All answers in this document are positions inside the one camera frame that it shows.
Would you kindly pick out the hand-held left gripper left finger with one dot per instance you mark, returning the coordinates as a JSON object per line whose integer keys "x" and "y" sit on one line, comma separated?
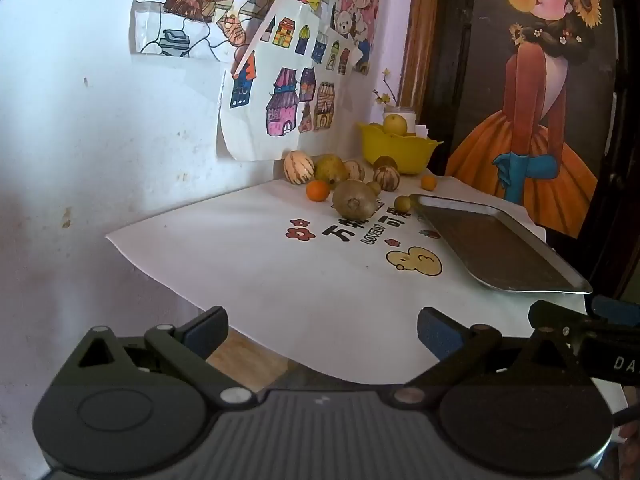
{"x": 210, "y": 327}

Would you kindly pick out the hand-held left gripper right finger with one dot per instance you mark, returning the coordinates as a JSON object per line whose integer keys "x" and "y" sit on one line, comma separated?
{"x": 435, "y": 330}

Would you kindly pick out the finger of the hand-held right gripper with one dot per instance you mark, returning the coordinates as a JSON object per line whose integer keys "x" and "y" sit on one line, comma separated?
{"x": 617, "y": 309}
{"x": 552, "y": 314}

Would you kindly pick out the metal tray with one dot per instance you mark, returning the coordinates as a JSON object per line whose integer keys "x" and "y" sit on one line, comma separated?
{"x": 495, "y": 245}

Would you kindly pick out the small green round fruit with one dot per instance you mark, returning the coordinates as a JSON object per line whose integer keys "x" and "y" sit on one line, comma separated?
{"x": 402, "y": 204}

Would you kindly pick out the small orange tangerine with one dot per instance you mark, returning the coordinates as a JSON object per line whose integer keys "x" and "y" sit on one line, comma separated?
{"x": 428, "y": 182}
{"x": 318, "y": 191}

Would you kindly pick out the large brown round fruit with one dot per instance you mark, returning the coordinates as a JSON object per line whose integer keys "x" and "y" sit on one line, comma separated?
{"x": 354, "y": 200}

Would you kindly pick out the brownish striped pepino melon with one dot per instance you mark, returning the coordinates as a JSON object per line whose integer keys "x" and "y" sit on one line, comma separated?
{"x": 386, "y": 180}

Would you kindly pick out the whitish striped pepino melon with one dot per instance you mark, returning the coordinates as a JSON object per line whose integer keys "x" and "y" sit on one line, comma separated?
{"x": 356, "y": 170}

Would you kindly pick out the pale striped pepino melon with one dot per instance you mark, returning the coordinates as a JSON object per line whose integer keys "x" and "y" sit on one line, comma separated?
{"x": 298, "y": 167}

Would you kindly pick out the green pear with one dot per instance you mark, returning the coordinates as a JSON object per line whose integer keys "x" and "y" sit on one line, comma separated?
{"x": 330, "y": 167}

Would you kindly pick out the white printed table cover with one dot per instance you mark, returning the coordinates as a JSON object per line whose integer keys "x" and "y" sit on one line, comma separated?
{"x": 280, "y": 270}

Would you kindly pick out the yellow plastic bowl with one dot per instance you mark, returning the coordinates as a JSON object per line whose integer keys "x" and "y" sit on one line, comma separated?
{"x": 395, "y": 155}

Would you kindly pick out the white folded paper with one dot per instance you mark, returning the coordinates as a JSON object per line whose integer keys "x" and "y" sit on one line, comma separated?
{"x": 421, "y": 131}

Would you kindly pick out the yellow round fruit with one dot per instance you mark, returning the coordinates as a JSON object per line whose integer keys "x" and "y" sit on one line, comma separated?
{"x": 395, "y": 124}

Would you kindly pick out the white jar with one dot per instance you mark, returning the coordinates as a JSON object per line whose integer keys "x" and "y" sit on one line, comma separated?
{"x": 411, "y": 119}

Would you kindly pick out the white cup with flowers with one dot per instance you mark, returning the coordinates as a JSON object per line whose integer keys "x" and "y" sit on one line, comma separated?
{"x": 386, "y": 95}

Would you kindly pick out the coloured houses drawing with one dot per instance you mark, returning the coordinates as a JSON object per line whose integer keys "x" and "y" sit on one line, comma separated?
{"x": 285, "y": 95}

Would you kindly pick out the large coloured figure drawing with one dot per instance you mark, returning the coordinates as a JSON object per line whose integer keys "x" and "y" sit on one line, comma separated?
{"x": 200, "y": 0}

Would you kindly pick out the child and bear drawing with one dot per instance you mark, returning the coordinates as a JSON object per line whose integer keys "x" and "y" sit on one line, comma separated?
{"x": 357, "y": 10}

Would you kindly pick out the wall poster of girl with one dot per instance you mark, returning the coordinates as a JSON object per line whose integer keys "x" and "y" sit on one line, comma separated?
{"x": 530, "y": 110}

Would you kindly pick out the brown wooden frame post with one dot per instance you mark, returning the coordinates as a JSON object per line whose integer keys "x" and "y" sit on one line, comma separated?
{"x": 417, "y": 30}

